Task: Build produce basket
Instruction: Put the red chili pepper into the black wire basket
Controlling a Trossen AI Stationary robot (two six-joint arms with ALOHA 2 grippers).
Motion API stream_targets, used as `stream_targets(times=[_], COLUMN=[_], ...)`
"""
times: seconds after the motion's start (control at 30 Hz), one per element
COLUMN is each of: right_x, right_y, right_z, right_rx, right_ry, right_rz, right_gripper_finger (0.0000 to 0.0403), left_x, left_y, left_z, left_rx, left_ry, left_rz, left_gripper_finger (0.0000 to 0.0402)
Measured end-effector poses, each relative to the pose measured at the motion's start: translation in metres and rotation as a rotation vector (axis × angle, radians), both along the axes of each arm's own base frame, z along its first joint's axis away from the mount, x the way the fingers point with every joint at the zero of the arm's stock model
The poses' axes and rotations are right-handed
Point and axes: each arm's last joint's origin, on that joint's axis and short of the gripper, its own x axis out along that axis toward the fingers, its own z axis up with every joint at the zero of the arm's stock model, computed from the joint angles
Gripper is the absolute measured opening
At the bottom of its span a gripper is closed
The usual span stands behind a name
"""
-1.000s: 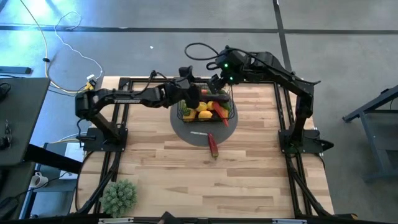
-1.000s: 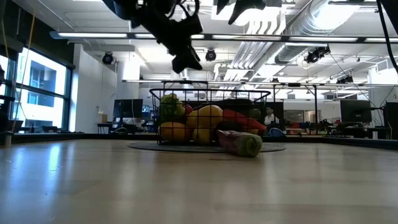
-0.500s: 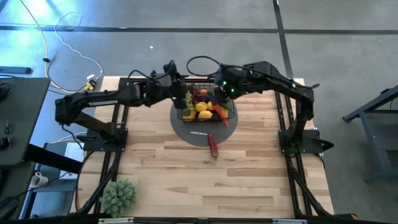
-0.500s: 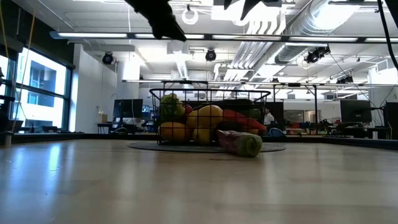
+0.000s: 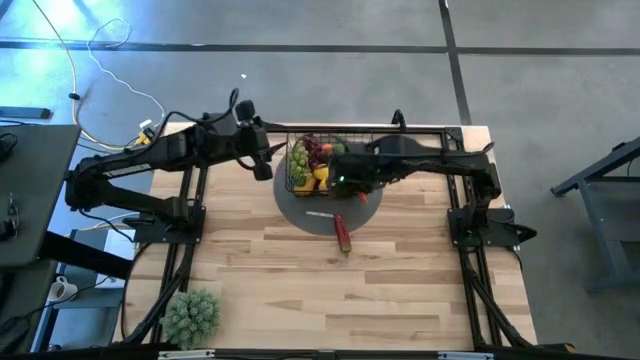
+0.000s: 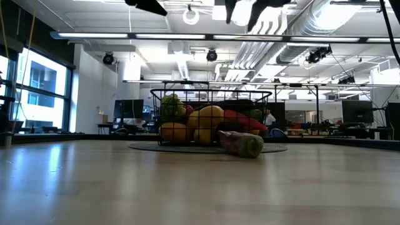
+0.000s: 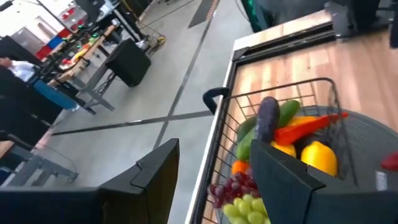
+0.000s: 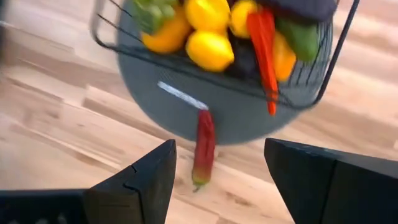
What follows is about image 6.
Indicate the small cardboard box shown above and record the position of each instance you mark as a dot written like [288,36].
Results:
[104,119]

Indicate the black computer monitor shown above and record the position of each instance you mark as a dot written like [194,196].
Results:
[357,111]
[394,120]
[128,109]

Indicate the dark purple round fruit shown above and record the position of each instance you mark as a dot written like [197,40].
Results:
[231,126]

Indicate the black ceiling track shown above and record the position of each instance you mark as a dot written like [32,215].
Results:
[356,2]

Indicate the silver ventilation duct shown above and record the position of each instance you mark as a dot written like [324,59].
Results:
[297,53]

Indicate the green grape bunch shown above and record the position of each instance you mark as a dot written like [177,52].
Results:
[170,106]

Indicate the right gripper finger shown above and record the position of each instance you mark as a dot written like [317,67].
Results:
[265,6]
[231,7]

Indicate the black ceiling spotlight cluster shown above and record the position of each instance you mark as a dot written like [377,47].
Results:
[347,80]
[317,55]

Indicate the blue office chair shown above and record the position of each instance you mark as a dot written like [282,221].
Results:
[276,132]

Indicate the black hanging camera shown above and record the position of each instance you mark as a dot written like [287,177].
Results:
[108,58]
[211,55]

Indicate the yellow lemon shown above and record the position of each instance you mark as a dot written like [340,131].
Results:
[193,120]
[212,116]

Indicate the purple grape bunch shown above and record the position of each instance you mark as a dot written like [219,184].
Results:
[189,110]

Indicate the large office window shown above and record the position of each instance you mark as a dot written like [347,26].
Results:
[40,93]

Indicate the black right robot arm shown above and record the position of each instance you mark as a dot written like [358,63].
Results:
[397,9]

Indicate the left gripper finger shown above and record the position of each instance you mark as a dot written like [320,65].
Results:
[147,4]

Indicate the long black light bar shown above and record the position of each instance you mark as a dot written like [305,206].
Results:
[209,37]

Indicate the large orange fruit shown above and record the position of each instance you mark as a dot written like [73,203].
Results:
[175,132]

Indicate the yellow orange mango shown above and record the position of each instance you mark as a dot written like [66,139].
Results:
[203,136]

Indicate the person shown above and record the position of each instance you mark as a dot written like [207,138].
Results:
[269,118]

